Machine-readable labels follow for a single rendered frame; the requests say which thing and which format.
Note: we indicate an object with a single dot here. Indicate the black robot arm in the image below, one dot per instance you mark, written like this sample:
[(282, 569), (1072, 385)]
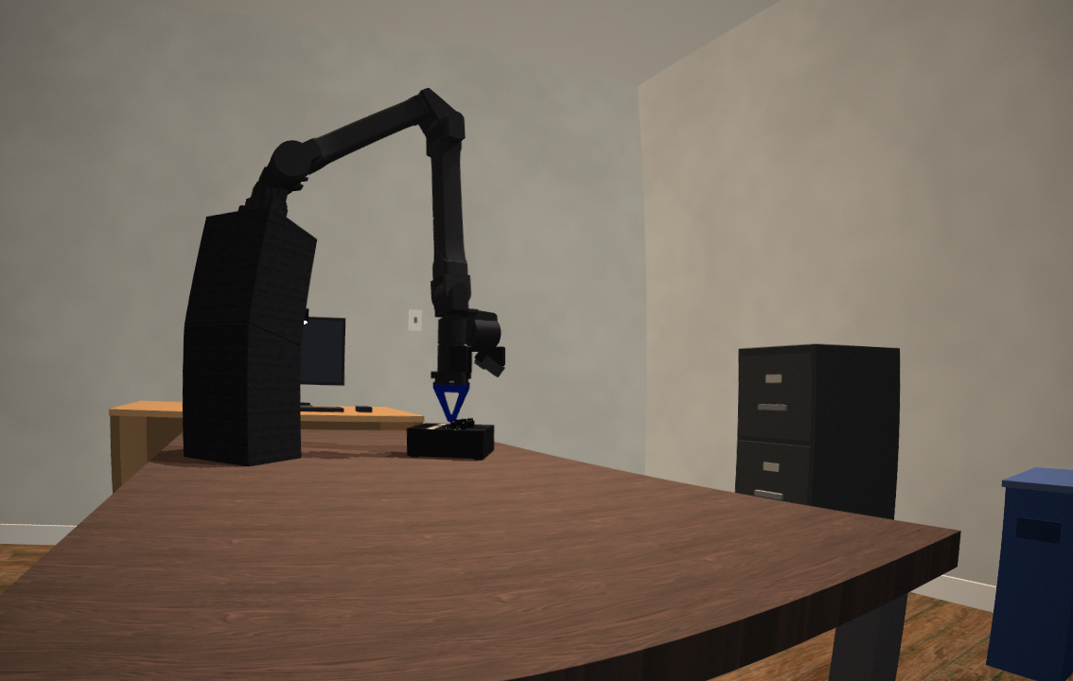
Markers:
[(292, 159)]

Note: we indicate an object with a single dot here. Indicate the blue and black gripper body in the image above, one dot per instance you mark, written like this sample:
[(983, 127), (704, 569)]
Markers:
[(460, 378)]

